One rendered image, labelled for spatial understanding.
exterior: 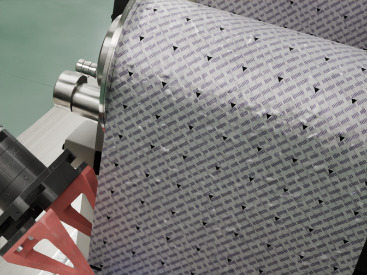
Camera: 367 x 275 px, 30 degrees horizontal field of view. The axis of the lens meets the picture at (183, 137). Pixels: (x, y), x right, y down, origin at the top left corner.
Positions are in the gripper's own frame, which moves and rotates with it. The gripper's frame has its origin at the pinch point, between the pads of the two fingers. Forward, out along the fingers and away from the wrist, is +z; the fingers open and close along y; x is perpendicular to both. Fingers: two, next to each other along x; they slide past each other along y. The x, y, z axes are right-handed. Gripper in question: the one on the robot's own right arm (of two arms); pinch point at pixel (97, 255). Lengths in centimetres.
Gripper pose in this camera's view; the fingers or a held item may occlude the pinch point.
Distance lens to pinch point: 66.1
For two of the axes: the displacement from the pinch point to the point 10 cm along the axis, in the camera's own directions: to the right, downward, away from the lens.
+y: -3.0, 4.3, -8.5
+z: 7.2, 6.9, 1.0
